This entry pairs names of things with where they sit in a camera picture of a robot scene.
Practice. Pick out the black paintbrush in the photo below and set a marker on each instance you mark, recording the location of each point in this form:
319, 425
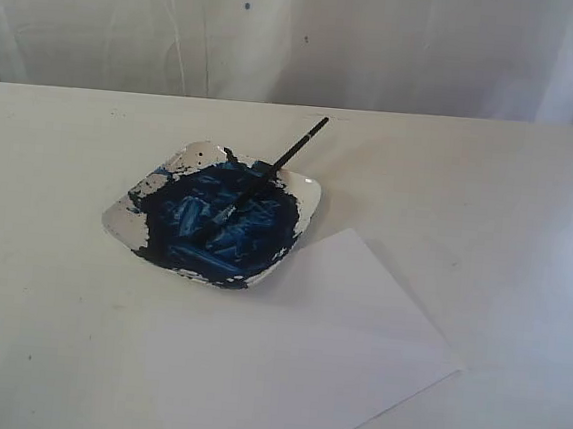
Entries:
255, 187

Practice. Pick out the white square plate blue paint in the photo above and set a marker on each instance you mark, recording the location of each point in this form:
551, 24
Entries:
158, 218

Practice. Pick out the white paper sheet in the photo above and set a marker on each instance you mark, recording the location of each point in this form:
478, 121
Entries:
328, 341

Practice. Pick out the white backdrop curtain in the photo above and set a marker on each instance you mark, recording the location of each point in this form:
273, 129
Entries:
504, 59

